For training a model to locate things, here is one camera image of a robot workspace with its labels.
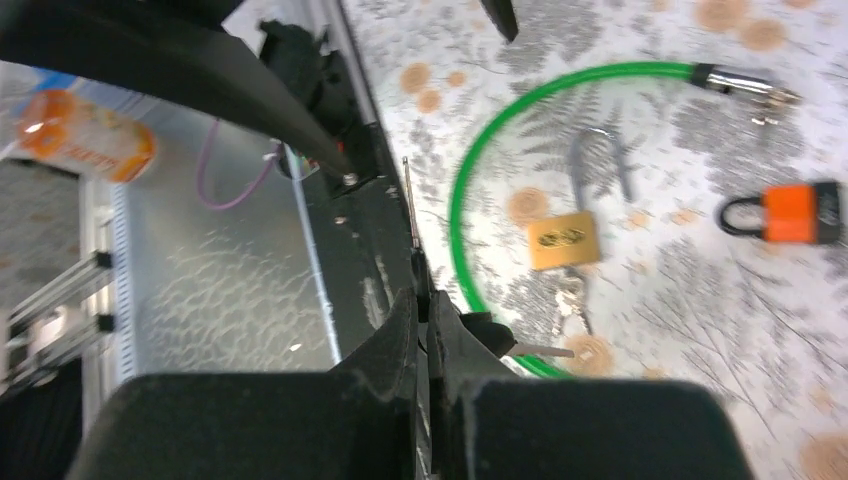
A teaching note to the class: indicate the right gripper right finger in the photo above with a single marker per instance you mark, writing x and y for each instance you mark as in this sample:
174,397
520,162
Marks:
488,423

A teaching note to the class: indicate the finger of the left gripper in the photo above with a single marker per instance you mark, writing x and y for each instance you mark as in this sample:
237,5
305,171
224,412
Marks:
502,15

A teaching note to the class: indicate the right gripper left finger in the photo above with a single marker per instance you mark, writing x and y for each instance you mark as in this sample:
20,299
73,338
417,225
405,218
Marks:
351,422

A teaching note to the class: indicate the black head key bunch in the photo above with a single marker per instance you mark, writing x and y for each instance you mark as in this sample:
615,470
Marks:
497,338

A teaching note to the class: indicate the green cable lock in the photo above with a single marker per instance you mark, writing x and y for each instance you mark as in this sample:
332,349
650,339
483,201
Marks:
673,295

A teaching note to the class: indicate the brass padlock steel shackle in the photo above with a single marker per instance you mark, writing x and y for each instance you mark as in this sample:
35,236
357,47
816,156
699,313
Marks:
595,150

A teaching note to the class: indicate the floral table mat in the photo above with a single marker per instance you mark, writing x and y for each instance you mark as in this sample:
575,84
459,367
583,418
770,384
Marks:
440,72

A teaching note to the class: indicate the orange black padlock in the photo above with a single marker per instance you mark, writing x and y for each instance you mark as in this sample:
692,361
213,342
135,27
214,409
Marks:
810,213

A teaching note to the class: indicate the orange drink bottle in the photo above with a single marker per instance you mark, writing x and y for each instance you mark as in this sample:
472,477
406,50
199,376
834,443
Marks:
64,130

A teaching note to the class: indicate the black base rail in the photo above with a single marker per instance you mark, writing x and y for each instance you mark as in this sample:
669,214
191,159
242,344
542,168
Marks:
361,232

